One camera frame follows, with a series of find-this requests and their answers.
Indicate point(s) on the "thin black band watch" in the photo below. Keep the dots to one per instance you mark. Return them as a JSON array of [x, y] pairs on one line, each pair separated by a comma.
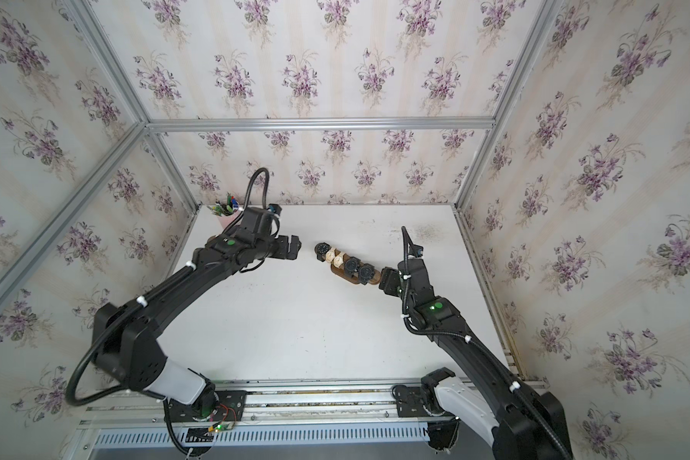
[[321, 250]]

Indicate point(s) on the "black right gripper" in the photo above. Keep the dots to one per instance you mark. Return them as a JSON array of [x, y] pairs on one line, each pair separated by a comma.
[[388, 280]]

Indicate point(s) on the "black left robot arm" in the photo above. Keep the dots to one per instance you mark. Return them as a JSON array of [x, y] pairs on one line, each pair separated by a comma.
[[125, 354]]

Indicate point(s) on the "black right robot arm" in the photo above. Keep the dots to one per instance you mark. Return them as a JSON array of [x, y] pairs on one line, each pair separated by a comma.
[[514, 419]]

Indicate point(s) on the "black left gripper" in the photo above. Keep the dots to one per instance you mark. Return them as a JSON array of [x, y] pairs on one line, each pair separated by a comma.
[[285, 251]]

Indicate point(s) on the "pens in cup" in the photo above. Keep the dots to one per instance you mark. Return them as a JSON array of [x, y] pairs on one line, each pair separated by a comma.
[[225, 208]]

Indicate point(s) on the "black digital watch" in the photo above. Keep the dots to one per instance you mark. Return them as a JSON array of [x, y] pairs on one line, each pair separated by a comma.
[[367, 274], [351, 266]]

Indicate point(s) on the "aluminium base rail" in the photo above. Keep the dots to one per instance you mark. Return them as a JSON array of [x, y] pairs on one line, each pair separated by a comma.
[[269, 402]]

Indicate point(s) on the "pink pen cup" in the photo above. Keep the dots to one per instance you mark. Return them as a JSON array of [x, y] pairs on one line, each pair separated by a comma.
[[226, 220]]

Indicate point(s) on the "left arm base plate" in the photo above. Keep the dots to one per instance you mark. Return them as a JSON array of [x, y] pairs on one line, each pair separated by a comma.
[[225, 407]]

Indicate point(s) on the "beige strap watch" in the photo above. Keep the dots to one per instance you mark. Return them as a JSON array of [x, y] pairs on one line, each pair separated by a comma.
[[335, 257]]

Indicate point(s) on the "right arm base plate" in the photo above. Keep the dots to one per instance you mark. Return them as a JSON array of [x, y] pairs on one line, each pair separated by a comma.
[[420, 399]]

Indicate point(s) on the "brown wooden watch stand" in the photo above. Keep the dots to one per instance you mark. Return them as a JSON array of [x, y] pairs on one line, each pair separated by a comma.
[[339, 272]]

